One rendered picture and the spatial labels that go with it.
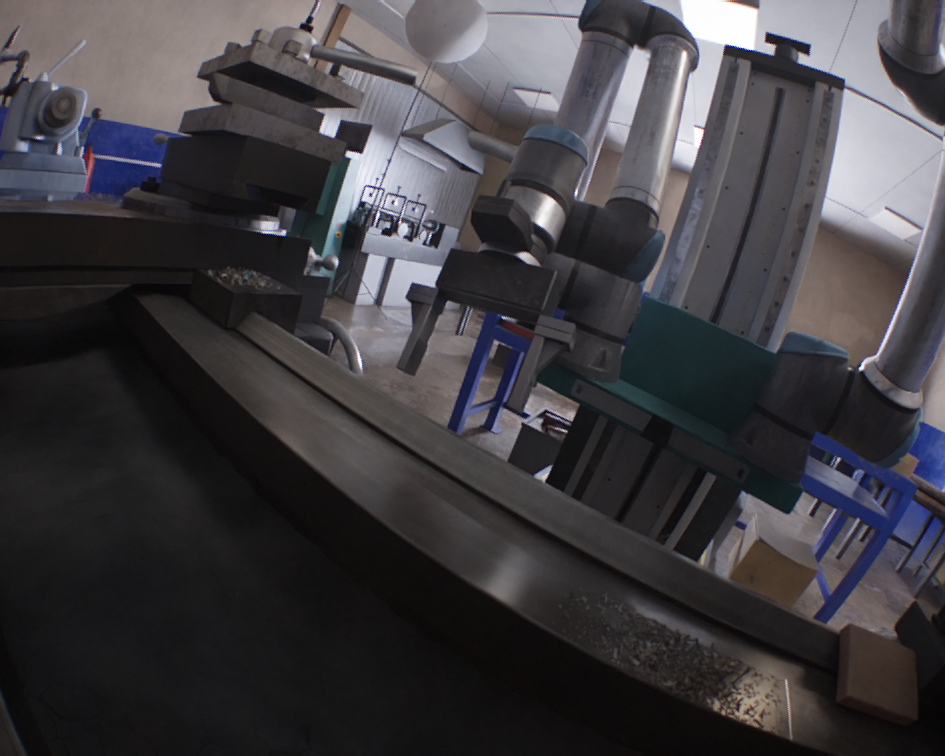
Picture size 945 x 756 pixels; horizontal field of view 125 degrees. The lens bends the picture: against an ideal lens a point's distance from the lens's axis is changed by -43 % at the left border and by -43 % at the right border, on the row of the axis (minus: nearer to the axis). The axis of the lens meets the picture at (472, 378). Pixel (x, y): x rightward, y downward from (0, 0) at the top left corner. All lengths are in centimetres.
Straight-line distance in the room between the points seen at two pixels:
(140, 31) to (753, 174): 453
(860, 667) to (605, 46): 99
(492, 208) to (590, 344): 54
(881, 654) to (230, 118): 71
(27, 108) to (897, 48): 165
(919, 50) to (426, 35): 383
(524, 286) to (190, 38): 453
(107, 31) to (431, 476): 450
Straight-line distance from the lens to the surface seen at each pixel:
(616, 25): 100
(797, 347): 90
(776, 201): 117
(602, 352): 93
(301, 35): 60
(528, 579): 24
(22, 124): 131
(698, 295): 112
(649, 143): 75
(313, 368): 39
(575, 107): 94
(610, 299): 91
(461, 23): 415
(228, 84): 49
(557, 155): 54
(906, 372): 87
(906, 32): 75
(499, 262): 48
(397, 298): 530
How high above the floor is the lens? 98
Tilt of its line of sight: 17 degrees down
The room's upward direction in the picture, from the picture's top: 19 degrees clockwise
